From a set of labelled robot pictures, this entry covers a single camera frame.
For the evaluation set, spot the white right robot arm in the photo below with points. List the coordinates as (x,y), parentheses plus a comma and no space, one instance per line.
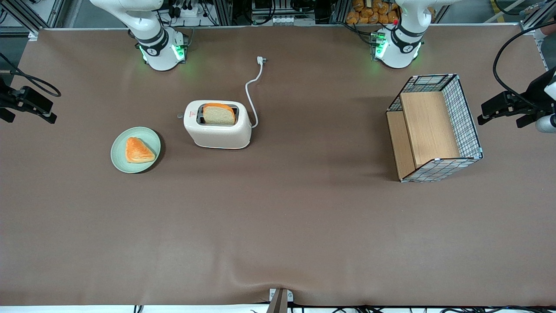
(158,52)

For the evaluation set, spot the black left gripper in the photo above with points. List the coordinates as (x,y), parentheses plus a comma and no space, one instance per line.
(532,94)

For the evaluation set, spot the triangular orange pastry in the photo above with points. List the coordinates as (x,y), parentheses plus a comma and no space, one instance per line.
(138,151)

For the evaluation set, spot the pale green round plate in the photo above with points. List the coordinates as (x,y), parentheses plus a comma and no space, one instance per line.
(119,154)

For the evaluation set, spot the bag of brown buns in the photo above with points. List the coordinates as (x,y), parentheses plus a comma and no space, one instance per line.
(369,11)

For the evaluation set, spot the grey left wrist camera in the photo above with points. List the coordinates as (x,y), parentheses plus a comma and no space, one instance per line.
(546,124)

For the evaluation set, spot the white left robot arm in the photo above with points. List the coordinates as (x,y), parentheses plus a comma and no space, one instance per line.
(397,52)

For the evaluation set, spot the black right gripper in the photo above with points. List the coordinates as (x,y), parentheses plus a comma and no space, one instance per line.
(5,97)

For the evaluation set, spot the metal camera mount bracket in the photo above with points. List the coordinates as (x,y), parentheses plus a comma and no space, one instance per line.
(280,300)

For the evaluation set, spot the bread slice with orange crust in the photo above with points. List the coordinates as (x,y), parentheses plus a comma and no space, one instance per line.
(219,115)

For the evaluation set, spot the brown table cover mat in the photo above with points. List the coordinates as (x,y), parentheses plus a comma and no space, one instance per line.
(278,226)

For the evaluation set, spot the white two-slot toaster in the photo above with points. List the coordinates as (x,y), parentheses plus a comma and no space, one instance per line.
(219,135)

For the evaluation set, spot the white power strip with plugs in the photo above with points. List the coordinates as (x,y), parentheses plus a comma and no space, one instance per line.
(191,9)

